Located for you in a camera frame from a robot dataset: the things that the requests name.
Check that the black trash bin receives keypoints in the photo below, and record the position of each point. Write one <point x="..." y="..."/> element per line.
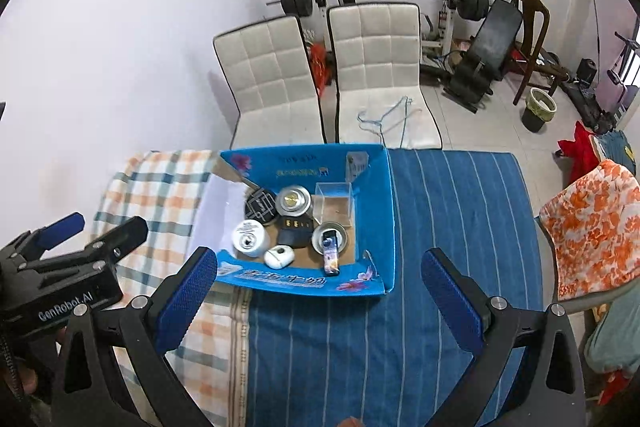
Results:
<point x="540" y="108"/>

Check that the plaid checkered cloth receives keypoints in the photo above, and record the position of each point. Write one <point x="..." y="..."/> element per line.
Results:
<point x="165" y="189"/>

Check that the left white quilted chair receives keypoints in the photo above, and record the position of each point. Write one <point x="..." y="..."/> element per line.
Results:
<point x="267" y="69"/>

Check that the white quilted chair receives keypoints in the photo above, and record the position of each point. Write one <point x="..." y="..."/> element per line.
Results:
<point x="267" y="69"/>
<point x="377" y="53"/>

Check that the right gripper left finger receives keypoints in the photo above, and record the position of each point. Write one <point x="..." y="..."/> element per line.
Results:
<point x="89" y="389"/>

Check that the orange floral cushion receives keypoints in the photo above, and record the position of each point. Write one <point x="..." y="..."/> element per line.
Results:
<point x="593" y="225"/>

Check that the black round ME tin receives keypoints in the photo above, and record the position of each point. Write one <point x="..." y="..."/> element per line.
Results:
<point x="260" y="206"/>

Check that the white earbuds case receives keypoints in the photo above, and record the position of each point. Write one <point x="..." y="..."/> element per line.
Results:
<point x="279" y="257"/>

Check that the red cloth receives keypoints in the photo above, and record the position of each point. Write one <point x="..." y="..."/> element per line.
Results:
<point x="580" y="151"/>

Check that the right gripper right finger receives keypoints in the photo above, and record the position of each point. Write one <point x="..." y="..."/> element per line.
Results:
<point x="547" y="390"/>

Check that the blue striped cloth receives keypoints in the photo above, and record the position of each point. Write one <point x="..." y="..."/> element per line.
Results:
<point x="391" y="360"/>

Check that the right white quilted chair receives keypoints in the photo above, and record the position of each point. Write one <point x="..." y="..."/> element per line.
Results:
<point x="377" y="53"/>

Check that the blue milk carton box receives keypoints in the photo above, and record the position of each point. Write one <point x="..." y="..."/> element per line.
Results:
<point x="368" y="263"/>

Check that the black weight bench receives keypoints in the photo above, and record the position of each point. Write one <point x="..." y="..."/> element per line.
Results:
<point x="481" y="64"/>

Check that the brown wooden chair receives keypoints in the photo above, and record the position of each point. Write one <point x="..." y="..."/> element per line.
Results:
<point x="523" y="58"/>

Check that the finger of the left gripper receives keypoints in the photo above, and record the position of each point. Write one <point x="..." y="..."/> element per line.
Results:
<point x="36" y="243"/>
<point x="118" y="243"/>

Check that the silver round tin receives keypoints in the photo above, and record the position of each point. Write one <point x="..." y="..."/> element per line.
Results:
<point x="293" y="201"/>

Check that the white round cream jar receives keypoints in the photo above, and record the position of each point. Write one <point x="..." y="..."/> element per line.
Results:
<point x="250" y="239"/>

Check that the wire clothes hangers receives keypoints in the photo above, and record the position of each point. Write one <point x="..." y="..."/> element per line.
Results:
<point x="391" y="126"/>

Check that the clear acrylic box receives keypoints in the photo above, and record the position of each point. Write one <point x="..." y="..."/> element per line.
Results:
<point x="333" y="202"/>

